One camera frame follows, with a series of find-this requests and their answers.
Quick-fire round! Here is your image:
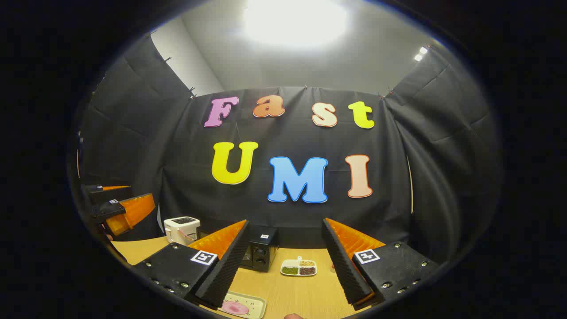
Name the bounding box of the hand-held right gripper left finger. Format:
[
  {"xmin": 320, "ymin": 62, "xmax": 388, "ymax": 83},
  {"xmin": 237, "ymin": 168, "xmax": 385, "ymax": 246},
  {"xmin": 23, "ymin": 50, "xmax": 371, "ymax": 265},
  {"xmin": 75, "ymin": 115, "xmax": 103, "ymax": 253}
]
[{"xmin": 131, "ymin": 219, "xmax": 250, "ymax": 309}]

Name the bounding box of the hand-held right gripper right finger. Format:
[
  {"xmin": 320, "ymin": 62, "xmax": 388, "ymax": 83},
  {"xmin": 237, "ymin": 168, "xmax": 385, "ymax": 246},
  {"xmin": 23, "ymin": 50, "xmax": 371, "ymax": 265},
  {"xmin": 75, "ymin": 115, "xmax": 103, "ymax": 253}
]
[{"xmin": 322, "ymin": 218, "xmax": 440, "ymax": 311}]

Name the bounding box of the black electric oven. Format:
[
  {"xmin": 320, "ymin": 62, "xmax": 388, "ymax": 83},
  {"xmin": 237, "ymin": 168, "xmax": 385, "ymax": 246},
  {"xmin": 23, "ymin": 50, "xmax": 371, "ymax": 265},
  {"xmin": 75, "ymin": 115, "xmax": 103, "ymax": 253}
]
[{"xmin": 197, "ymin": 225, "xmax": 280, "ymax": 272}]

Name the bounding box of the pink ham slice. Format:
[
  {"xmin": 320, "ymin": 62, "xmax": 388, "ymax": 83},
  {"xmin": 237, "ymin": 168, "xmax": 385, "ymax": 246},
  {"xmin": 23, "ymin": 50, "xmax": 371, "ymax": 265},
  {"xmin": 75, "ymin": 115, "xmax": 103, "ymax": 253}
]
[{"xmin": 221, "ymin": 300, "xmax": 250, "ymax": 316}]

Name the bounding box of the pale rectangular tray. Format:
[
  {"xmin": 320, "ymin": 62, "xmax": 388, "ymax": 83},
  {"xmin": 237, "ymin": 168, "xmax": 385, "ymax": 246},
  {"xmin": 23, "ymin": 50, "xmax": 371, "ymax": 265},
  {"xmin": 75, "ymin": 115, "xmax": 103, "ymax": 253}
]
[{"xmin": 216, "ymin": 290, "xmax": 267, "ymax": 319}]

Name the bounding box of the white divided plate with beans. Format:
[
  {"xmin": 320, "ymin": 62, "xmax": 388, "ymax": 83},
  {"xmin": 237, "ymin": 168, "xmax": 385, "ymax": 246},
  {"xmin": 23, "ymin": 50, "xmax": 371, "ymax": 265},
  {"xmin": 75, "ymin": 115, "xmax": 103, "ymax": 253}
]
[{"xmin": 280, "ymin": 256, "xmax": 318, "ymax": 277}]

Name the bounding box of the white toaster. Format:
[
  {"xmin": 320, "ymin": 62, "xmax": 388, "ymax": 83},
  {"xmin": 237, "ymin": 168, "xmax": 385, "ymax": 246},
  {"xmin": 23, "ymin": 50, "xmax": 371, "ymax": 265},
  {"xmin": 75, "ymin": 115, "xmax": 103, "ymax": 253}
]
[{"xmin": 163, "ymin": 216, "xmax": 201, "ymax": 246}]

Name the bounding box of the black backdrop cloth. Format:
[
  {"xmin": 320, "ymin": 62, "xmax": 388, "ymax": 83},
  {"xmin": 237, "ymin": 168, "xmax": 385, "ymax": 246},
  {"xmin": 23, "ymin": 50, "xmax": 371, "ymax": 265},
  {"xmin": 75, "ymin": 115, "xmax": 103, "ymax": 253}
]
[{"xmin": 73, "ymin": 33, "xmax": 503, "ymax": 266}]

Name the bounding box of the large ceiling light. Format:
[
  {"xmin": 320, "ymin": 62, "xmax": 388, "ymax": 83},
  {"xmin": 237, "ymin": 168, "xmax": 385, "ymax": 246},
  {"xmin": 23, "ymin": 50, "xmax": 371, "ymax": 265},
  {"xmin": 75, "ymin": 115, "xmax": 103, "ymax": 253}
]
[{"xmin": 243, "ymin": 0, "xmax": 350, "ymax": 47}]

